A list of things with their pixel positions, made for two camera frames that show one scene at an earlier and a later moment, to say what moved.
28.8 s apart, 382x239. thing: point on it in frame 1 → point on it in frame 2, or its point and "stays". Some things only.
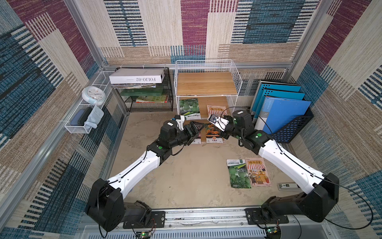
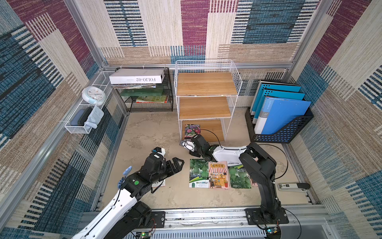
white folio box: [134, 76] stays
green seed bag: [238, 173] stays
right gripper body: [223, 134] → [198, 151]
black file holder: [284, 135] stays
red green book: [152, 99] stays
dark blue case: [80, 116] stays
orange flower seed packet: [213, 135] → [156, 184]
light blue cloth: [94, 117] stays
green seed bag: [189, 108] → [199, 174]
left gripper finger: [194, 131] → [178, 169]
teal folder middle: [276, 93] stays
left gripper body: [186, 136] → [169, 170]
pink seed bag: [217, 110] → [218, 177]
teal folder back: [275, 86] stays
